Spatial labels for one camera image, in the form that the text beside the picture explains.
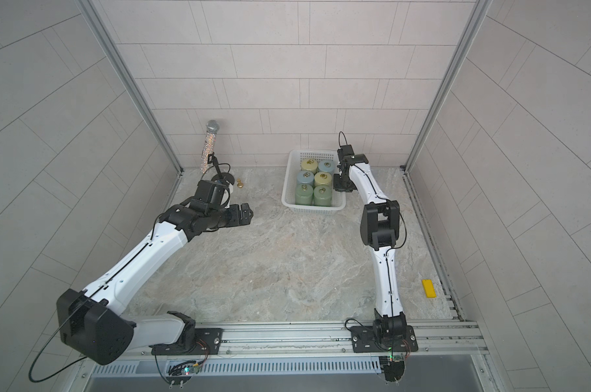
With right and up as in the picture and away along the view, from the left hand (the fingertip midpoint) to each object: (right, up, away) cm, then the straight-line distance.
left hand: (247, 212), depth 80 cm
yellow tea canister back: (+21, +19, +28) cm, 40 cm away
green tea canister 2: (+26, +5, +17) cm, 31 cm away
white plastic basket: (+14, +21, +29) cm, 38 cm away
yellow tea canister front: (+26, +12, +22) cm, 36 cm away
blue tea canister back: (+28, +18, +25) cm, 42 cm away
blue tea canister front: (+19, +13, +22) cm, 31 cm away
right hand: (+35, +9, +24) cm, 43 cm away
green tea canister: (+18, +5, +18) cm, 26 cm away
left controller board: (-14, -42, -15) cm, 47 cm away
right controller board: (+45, -43, -12) cm, 63 cm away
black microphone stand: (-19, +13, +29) cm, 38 cm away
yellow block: (+61, -26, +1) cm, 66 cm away
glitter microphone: (-18, +25, +13) cm, 33 cm away
